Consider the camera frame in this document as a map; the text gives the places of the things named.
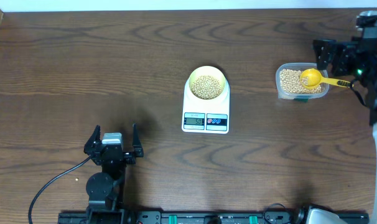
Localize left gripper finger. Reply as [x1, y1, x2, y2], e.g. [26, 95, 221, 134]
[133, 123, 144, 157]
[83, 125, 101, 155]

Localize yellow measuring scoop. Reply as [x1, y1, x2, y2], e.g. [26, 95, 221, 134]
[300, 68, 353, 90]

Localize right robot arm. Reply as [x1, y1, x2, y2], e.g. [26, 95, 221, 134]
[300, 37, 377, 223]

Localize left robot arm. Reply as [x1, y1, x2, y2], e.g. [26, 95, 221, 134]
[84, 124, 144, 224]

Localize white digital kitchen scale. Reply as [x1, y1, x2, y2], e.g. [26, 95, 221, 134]
[181, 80, 230, 134]

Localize soybeans in bowl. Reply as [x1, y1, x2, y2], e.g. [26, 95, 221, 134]
[191, 75, 222, 100]

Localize pale yellow bowl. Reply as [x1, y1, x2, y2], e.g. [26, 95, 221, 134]
[188, 65, 228, 100]

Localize soybeans pile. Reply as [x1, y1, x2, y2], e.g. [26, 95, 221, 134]
[279, 69, 324, 94]

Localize clear plastic container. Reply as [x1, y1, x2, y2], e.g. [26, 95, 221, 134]
[276, 63, 329, 100]

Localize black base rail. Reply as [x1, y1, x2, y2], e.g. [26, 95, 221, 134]
[57, 210, 371, 224]

